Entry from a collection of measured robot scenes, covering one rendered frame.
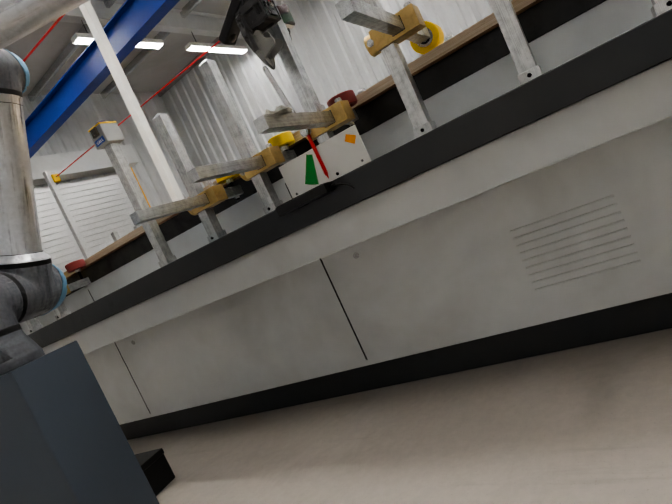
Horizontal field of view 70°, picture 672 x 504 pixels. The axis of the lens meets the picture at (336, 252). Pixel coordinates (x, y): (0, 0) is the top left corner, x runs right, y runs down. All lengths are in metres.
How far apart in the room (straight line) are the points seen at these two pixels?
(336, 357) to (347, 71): 8.07
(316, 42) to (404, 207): 8.72
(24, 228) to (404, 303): 1.11
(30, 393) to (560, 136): 1.30
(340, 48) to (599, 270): 8.48
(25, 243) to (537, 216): 1.38
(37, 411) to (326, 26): 8.95
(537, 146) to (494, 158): 0.09
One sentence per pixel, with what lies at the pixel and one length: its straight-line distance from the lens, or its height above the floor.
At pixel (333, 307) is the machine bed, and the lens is 1.66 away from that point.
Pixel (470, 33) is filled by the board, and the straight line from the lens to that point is 1.35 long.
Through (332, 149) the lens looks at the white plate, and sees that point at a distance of 1.27.
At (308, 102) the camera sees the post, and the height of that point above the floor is 0.91.
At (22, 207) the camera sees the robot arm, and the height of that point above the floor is 0.99.
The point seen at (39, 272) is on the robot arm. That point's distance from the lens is 1.56.
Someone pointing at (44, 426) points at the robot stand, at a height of 0.46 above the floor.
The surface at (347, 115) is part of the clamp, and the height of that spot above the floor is 0.83.
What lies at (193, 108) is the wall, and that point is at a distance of 11.99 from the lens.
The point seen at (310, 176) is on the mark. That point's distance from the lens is 1.31.
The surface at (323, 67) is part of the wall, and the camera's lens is 9.75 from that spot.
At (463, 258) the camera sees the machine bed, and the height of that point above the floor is 0.35.
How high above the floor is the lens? 0.62
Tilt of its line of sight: 4 degrees down
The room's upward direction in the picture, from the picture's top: 25 degrees counter-clockwise
